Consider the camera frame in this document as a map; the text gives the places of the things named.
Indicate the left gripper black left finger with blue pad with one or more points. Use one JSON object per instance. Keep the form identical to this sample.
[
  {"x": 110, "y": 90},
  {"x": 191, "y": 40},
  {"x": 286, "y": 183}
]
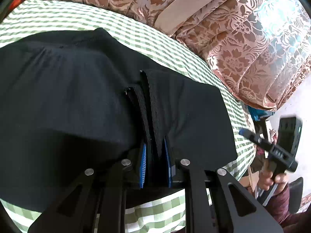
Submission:
[{"x": 98, "y": 200}]

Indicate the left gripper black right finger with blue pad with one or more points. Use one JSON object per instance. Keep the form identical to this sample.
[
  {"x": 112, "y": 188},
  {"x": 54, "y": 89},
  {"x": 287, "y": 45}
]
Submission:
[{"x": 215, "y": 201}]

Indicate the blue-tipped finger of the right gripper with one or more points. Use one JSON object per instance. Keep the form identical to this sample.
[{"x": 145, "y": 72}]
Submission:
[{"x": 248, "y": 134}]

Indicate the black pants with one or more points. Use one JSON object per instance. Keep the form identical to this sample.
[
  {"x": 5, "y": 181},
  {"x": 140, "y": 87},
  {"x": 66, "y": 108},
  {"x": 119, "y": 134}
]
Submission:
[{"x": 74, "y": 100}]

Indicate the person's right hand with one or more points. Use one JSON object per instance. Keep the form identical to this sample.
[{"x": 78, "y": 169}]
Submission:
[{"x": 266, "y": 179}]

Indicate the brown floral curtain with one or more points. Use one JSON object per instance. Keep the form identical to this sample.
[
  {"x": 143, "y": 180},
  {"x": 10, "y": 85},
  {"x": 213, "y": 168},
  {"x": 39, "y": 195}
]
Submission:
[{"x": 260, "y": 49}]

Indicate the green white checkered bedsheet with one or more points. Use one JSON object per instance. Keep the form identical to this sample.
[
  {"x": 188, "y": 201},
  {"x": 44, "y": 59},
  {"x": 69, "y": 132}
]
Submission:
[{"x": 35, "y": 16}]

